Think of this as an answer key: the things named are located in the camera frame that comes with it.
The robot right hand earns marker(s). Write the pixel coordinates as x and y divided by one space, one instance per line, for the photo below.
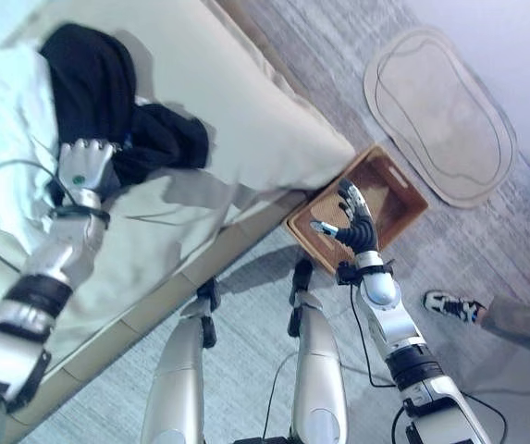
359 229

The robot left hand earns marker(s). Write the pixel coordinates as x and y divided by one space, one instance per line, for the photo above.
84 164

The black garment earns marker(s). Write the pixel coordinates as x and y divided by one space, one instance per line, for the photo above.
93 88

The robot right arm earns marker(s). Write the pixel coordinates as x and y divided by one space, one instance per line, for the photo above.
401 333

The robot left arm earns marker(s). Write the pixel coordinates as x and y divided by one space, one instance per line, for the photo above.
38 287

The brown wicker basket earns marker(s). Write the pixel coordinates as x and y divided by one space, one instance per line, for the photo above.
398 194

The person's shoe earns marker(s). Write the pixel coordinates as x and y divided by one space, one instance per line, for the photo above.
452 305

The beige oval rug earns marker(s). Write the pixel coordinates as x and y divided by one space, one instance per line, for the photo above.
445 120

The robot right leg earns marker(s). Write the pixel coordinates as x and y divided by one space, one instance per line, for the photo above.
315 370

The robot leg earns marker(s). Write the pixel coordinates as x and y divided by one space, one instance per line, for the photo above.
315 370
176 379

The cream duvet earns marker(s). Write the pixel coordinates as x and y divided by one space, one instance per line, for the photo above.
227 92

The person's leg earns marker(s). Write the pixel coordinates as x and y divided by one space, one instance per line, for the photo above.
523 324

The robot left leg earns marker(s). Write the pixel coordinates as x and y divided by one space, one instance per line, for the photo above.
176 379

